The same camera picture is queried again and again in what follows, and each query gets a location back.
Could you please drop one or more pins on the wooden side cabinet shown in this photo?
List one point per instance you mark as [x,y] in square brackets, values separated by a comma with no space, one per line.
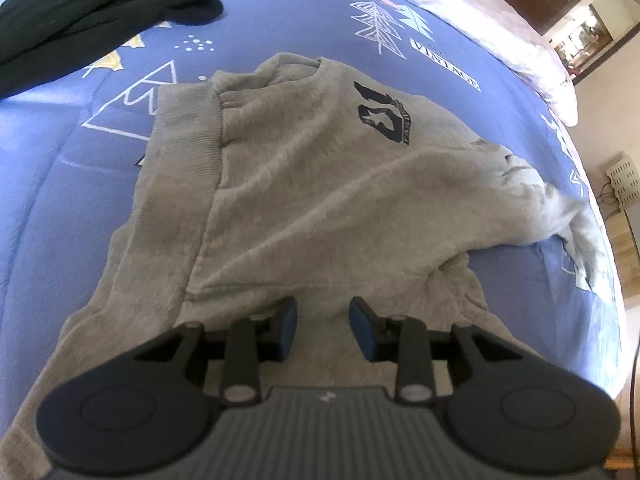
[626,255]

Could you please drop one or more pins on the white floral duvet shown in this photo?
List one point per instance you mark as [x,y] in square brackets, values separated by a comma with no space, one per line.
[495,26]

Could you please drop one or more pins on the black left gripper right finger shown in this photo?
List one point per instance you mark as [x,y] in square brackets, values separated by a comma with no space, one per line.
[502,404]

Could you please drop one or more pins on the white power strip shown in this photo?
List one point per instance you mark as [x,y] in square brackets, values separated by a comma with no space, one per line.
[625,180]

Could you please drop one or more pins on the black folded garment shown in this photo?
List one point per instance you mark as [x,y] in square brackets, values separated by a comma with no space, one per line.
[43,40]

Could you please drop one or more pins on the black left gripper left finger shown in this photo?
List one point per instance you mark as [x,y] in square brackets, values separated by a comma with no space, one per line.
[155,403]

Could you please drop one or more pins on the blue printed bed quilt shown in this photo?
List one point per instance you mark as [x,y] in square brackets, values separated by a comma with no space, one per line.
[71,151]

